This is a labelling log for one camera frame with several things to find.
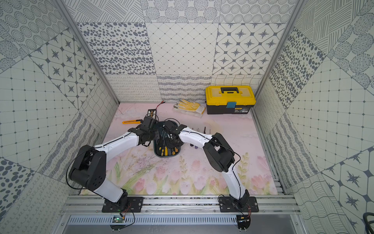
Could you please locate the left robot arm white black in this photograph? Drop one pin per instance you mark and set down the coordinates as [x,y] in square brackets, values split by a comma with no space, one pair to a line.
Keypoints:
[89,167]

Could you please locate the teal plastic storage box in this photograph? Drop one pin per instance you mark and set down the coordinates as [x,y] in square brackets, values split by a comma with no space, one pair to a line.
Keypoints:
[162,143]

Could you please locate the yellow utility knife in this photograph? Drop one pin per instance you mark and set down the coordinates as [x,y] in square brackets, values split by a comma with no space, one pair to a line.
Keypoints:
[132,122]

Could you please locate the yellow black toolbox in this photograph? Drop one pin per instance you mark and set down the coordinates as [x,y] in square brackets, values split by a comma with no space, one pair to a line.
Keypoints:
[229,100]

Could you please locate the yellow white work gloves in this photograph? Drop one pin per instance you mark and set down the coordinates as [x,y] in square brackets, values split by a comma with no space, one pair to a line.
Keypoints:
[189,108]

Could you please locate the white slotted cable duct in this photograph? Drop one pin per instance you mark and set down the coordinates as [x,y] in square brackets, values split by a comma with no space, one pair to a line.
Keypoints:
[153,219]

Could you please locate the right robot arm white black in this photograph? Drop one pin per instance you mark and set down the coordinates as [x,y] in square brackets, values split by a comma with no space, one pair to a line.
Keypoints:
[217,150]

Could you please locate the aluminium rail frame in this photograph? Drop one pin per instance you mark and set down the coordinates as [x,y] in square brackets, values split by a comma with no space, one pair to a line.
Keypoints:
[182,205]

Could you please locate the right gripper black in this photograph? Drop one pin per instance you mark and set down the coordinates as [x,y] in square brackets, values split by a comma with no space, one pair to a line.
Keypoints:
[166,139]

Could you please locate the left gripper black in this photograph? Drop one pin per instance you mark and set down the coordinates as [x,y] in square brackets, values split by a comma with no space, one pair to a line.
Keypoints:
[158,128]

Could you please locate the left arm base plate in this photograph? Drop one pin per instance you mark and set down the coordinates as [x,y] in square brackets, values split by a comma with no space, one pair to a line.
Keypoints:
[133,204]

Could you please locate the black balanced charging board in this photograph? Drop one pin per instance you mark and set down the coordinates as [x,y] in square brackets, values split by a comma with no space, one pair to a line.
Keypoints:
[151,113]

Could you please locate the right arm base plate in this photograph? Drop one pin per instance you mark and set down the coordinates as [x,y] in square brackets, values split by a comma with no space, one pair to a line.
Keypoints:
[229,204]

